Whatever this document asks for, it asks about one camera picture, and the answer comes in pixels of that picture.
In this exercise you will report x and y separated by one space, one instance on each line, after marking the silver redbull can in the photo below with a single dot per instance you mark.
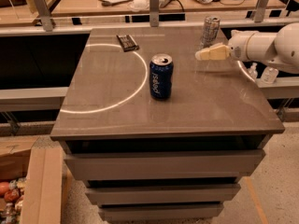
210 30

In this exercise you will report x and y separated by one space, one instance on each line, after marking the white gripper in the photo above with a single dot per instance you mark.
237 48

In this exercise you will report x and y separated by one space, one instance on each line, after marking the middle metal bracket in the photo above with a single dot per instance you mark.
154 13

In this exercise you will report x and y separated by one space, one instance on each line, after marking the dark rxbar chocolate bar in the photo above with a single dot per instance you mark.
127 43

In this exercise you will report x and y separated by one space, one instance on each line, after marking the right metal bracket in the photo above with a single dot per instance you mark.
259 11

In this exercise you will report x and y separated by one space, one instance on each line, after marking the metal bracket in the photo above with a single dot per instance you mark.
154 13
44 15
259 11

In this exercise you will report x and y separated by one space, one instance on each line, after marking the cardboard box with snacks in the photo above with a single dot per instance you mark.
40 161

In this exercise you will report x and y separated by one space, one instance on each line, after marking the blue pepsi can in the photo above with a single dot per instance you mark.
160 76

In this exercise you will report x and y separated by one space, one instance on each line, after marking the clear plastic bottle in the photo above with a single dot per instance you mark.
269 75
252 71

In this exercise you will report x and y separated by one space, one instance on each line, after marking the left metal bracket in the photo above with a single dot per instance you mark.
44 15

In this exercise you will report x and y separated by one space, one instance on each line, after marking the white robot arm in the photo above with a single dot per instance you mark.
278 50

